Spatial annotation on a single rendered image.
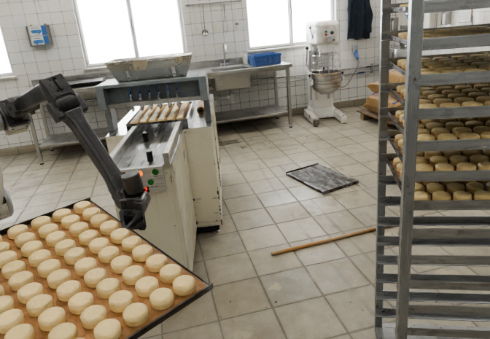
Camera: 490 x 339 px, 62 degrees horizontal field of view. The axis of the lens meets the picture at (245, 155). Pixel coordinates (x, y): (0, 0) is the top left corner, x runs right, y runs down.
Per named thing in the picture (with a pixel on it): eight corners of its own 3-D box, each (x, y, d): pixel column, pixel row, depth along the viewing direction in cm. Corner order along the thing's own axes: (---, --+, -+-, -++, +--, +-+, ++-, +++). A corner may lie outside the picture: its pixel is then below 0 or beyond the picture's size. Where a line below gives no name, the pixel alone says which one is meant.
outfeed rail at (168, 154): (189, 96, 395) (189, 89, 393) (192, 95, 395) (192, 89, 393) (164, 165, 205) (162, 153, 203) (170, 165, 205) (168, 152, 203)
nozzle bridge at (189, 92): (116, 125, 304) (107, 79, 293) (212, 115, 306) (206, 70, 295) (104, 136, 272) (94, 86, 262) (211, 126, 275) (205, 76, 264)
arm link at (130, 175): (138, 195, 140) (117, 208, 134) (126, 165, 136) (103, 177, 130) (158, 200, 132) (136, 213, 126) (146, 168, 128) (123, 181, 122)
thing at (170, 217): (152, 242, 301) (131, 125, 272) (198, 237, 302) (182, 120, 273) (134, 305, 234) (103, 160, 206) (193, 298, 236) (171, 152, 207)
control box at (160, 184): (121, 193, 213) (116, 168, 208) (167, 188, 214) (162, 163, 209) (119, 196, 209) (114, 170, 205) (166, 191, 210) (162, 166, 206)
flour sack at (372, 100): (363, 105, 561) (363, 92, 555) (389, 100, 572) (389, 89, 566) (396, 115, 495) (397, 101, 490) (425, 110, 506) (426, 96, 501)
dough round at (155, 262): (149, 275, 95) (149, 268, 94) (144, 263, 99) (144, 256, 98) (170, 269, 97) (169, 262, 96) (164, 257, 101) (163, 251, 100)
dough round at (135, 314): (154, 313, 84) (152, 306, 83) (137, 331, 79) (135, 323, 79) (135, 306, 86) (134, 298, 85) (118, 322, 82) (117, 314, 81)
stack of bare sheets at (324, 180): (358, 183, 370) (358, 180, 369) (323, 194, 354) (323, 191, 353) (318, 165, 421) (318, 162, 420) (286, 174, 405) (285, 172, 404)
